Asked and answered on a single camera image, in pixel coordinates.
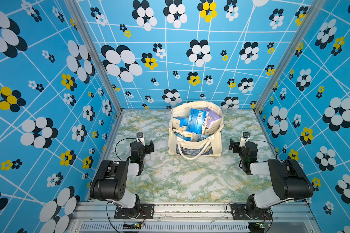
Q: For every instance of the blue tissue pack back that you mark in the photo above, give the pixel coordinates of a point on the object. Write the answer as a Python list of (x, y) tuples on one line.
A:
[(196, 121)]

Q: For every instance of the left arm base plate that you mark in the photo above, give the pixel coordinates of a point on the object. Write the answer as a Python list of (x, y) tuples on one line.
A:
[(143, 211)]

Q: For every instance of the blue tissue pack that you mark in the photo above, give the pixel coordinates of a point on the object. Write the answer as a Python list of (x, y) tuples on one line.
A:
[(196, 121), (180, 123)]

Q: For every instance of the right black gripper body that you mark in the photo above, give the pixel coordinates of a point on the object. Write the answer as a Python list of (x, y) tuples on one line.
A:
[(236, 149)]

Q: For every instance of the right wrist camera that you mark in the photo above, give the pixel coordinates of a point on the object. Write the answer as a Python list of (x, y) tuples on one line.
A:
[(244, 139)]

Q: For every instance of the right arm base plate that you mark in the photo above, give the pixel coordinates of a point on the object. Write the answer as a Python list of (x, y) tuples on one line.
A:
[(243, 212)]

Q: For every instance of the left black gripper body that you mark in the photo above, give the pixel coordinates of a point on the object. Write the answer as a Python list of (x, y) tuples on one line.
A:
[(148, 150)]

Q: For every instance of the aluminium front rail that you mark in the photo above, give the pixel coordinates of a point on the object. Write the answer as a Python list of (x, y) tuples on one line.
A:
[(99, 217)]

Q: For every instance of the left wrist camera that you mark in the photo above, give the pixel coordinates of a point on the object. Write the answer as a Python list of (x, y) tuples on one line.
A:
[(140, 138)]

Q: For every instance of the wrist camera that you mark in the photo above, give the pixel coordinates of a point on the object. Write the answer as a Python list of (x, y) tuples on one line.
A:
[(140, 138), (244, 139)]

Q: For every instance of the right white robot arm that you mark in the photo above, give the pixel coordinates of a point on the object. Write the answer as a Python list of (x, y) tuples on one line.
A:
[(288, 181)]

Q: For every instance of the purple tissue pack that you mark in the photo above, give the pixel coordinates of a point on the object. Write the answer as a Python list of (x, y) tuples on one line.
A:
[(212, 119)]

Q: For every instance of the orange white tissue pack back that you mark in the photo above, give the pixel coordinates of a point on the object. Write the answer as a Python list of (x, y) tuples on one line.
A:
[(189, 136)]

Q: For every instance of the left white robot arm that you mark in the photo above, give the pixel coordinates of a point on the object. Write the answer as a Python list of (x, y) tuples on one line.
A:
[(109, 183)]

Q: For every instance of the cream canvas tote bag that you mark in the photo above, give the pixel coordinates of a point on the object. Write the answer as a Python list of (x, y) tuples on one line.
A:
[(210, 147)]

